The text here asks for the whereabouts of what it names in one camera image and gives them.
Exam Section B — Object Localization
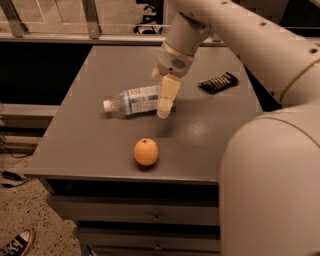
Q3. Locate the black floor cable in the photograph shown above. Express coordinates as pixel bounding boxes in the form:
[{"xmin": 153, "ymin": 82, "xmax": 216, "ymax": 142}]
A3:
[{"xmin": 0, "ymin": 133, "xmax": 34, "ymax": 189}]

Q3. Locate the black snack bar wrapper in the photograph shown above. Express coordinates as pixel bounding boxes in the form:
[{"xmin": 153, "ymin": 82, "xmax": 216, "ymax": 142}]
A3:
[{"xmin": 198, "ymin": 72, "xmax": 239, "ymax": 94}]

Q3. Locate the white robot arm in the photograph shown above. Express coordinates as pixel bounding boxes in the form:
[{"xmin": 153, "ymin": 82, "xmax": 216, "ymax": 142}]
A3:
[{"xmin": 154, "ymin": 0, "xmax": 320, "ymax": 256}]

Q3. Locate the orange fruit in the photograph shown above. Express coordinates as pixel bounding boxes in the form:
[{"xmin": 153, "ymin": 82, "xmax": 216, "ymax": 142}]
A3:
[{"xmin": 134, "ymin": 138, "xmax": 159, "ymax": 166}]

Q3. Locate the lower grey drawer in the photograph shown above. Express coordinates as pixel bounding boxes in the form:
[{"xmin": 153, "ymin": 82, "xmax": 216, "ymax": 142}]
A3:
[{"xmin": 74, "ymin": 228, "xmax": 221, "ymax": 252}]

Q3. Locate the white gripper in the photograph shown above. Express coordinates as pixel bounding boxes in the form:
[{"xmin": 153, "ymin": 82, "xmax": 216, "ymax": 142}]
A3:
[{"xmin": 151, "ymin": 42, "xmax": 194, "ymax": 119}]

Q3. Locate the grey drawer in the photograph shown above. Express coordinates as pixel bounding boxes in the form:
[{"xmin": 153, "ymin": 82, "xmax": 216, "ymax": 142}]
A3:
[
  {"xmin": 74, "ymin": 228, "xmax": 221, "ymax": 252},
  {"xmin": 47, "ymin": 195, "xmax": 220, "ymax": 226}
]

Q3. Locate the black office chair base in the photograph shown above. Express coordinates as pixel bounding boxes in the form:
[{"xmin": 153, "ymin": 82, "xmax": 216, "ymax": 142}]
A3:
[{"xmin": 133, "ymin": 0, "xmax": 164, "ymax": 35}]

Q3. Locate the black canvas sneaker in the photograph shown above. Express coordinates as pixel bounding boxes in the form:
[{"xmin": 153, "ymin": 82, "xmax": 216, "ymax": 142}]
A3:
[{"xmin": 0, "ymin": 229, "xmax": 35, "ymax": 256}]

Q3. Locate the metal railing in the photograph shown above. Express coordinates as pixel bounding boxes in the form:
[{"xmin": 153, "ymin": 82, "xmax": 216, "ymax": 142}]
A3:
[{"xmin": 0, "ymin": 0, "xmax": 228, "ymax": 48}]

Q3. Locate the clear plastic water bottle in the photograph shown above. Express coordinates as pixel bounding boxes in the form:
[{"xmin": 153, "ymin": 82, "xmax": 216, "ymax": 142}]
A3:
[{"xmin": 103, "ymin": 86, "xmax": 158, "ymax": 116}]

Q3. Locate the grey drawer cabinet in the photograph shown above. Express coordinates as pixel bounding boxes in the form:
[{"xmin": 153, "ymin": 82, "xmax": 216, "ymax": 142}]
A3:
[{"xmin": 26, "ymin": 46, "xmax": 260, "ymax": 256}]

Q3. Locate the upper grey drawer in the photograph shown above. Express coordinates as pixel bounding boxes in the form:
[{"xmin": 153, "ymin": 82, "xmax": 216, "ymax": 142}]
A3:
[{"xmin": 47, "ymin": 195, "xmax": 220, "ymax": 226}]

